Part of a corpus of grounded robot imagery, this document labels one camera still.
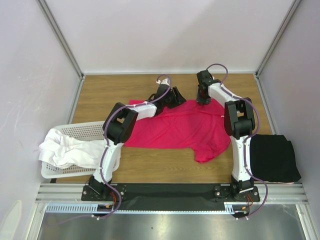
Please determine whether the pink t shirt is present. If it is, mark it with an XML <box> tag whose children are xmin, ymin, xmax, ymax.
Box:
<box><xmin>124</xmin><ymin>99</ymin><xmax>231</xmax><ymax>163</ymax></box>

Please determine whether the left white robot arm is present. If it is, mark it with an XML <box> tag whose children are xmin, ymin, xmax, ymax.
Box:
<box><xmin>81</xmin><ymin>83</ymin><xmax>187</xmax><ymax>201</ymax></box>

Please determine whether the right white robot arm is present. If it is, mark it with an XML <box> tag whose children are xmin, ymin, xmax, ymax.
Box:
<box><xmin>196</xmin><ymin>70</ymin><xmax>256</xmax><ymax>201</ymax></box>

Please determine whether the white laundry basket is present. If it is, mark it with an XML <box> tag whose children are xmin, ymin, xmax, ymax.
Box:
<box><xmin>41</xmin><ymin>121</ymin><xmax>120</xmax><ymax>179</ymax></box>

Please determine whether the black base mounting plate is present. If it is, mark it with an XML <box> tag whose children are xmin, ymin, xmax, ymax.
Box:
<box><xmin>81</xmin><ymin>182</ymin><xmax>261</xmax><ymax>212</ymax></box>

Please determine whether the black folded t shirt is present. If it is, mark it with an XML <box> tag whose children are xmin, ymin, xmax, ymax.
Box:
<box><xmin>250</xmin><ymin>134</ymin><xmax>302</xmax><ymax>184</ymax></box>

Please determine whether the white crumpled t shirt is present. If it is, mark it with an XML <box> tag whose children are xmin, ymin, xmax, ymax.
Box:
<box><xmin>38</xmin><ymin>128</ymin><xmax>107</xmax><ymax>169</ymax></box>

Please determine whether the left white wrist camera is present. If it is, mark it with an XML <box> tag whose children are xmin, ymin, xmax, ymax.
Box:
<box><xmin>156</xmin><ymin>78</ymin><xmax>171</xmax><ymax>86</ymax></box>

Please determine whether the aluminium frame rail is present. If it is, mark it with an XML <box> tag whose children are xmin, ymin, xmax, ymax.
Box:
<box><xmin>35</xmin><ymin>183</ymin><xmax>308</xmax><ymax>215</ymax></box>

